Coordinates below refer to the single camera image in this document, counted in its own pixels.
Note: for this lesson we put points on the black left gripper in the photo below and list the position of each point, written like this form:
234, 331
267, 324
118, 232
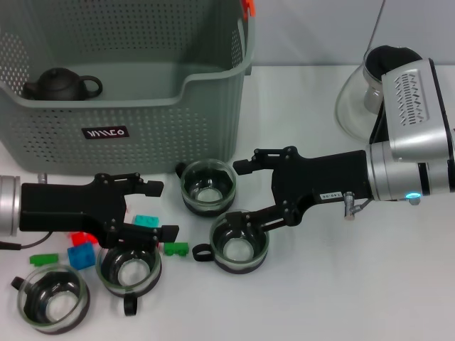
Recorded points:
64, 206

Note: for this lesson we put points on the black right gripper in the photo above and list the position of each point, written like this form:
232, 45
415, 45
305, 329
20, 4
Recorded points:
320, 174

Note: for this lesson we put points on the glass teacup with black base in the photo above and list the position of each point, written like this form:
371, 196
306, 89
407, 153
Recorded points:
128, 275
238, 254
208, 193
53, 305

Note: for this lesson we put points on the grey-green perforated storage bin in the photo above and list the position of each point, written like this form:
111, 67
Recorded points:
142, 142

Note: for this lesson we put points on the teal building brick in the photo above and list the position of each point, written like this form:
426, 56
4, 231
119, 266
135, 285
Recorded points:
145, 220

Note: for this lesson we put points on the green building brick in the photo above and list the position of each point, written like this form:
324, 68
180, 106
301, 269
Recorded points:
42, 259
176, 248

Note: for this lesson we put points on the small red brick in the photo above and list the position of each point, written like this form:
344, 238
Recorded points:
79, 238

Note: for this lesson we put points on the blue building brick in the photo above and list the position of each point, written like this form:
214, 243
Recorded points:
81, 257

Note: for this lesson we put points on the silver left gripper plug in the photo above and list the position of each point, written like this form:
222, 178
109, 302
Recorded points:
43, 177

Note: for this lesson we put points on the dark clay teapot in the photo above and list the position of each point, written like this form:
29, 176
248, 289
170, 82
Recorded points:
57, 85

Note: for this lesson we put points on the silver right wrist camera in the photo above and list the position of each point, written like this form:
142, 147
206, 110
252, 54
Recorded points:
409, 106

